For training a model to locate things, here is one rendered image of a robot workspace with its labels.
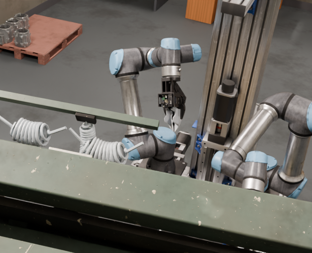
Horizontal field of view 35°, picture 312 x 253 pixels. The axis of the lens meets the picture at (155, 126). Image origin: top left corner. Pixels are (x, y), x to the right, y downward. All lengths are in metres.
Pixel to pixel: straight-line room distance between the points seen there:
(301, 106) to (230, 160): 0.39
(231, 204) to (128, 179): 0.22
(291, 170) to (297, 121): 0.29
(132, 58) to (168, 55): 0.46
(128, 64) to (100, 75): 3.25
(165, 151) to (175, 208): 1.42
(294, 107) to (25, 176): 1.26
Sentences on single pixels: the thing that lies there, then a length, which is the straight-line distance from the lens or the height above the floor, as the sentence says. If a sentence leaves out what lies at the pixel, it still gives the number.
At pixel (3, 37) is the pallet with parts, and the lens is 5.98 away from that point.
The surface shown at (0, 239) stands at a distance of 0.60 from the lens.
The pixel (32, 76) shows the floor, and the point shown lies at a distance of 5.57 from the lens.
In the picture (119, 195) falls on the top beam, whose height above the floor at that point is 1.93.
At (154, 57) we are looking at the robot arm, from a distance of 2.05.
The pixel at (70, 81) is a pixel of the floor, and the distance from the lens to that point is 5.47.
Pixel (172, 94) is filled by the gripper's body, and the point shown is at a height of 1.68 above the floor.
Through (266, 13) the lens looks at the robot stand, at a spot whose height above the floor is 1.90.
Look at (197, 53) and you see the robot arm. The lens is 2.12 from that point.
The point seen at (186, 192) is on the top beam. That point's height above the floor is 1.95.
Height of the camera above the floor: 2.63
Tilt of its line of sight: 33 degrees down
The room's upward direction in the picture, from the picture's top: 6 degrees clockwise
